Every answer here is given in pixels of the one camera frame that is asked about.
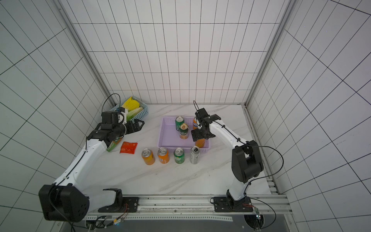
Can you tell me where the orange Schweppes can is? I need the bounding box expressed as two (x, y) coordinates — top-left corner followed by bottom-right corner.
(195, 139), (206, 148)

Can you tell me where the white Monster can front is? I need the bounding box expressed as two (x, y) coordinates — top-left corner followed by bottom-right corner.
(190, 146), (200, 164)

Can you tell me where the green Sprite can small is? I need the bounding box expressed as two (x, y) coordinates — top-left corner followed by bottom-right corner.
(174, 148), (185, 164)

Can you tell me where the orange Fanta can front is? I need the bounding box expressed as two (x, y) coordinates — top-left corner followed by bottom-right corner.
(157, 148), (170, 164)

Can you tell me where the orange fanta can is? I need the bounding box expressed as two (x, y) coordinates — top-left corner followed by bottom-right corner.
(157, 148), (170, 164)
(193, 117), (201, 130)

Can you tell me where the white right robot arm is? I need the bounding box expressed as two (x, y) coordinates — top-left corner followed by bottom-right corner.
(191, 108), (264, 201)

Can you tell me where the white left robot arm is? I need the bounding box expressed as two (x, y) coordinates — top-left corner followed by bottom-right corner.
(38, 111), (145, 223)

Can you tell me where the blue perforated plastic basket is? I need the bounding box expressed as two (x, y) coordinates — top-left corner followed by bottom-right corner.
(112, 96), (148, 121)

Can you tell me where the purple perforated plastic basket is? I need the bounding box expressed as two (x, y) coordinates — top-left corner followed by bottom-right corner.
(157, 116), (196, 153)

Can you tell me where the green toy lettuce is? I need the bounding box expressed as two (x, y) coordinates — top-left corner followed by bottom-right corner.
(127, 107), (143, 121)

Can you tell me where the green food packet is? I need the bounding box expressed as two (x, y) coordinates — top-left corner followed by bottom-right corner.
(106, 137), (122, 152)

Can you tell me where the gold top green can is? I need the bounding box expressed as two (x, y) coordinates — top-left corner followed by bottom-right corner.
(179, 123), (189, 139)

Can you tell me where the yellow toy cabbage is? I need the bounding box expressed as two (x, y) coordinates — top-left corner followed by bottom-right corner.
(121, 97), (140, 111)

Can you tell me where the red snack packet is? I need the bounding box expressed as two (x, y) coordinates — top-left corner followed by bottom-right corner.
(120, 142), (138, 154)

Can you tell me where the green can rear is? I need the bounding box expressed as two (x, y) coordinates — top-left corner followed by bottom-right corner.
(175, 116), (184, 131)

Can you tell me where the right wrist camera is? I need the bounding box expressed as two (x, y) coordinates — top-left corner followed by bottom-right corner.
(195, 108), (210, 122)

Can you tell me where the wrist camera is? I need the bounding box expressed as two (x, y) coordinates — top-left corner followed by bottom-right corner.
(195, 108), (210, 122)
(117, 107), (128, 124)

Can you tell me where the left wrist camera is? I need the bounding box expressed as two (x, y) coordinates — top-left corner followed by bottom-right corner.
(117, 107), (128, 124)

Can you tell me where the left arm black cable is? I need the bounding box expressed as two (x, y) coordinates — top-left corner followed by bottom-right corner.
(101, 93), (122, 114)

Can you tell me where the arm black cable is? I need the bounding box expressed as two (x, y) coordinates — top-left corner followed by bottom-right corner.
(101, 93), (122, 114)
(244, 144), (285, 195)

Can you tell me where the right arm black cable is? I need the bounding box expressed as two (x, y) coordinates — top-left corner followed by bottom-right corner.
(244, 144), (285, 195)

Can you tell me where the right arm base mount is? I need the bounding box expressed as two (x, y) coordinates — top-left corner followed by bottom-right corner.
(210, 191), (254, 213)

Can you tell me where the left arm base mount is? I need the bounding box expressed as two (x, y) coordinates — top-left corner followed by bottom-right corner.
(98, 188), (139, 213)

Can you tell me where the aluminium rail frame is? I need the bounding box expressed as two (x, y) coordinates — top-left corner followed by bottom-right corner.
(84, 195), (292, 222)

